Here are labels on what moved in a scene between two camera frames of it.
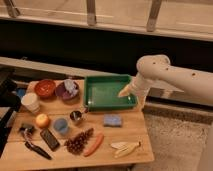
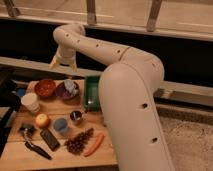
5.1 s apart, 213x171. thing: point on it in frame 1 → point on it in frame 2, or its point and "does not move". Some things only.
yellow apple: x=42 y=120 does not move
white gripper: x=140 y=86 → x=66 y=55
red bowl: x=44 y=88 does not move
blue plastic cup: x=60 y=125 does not move
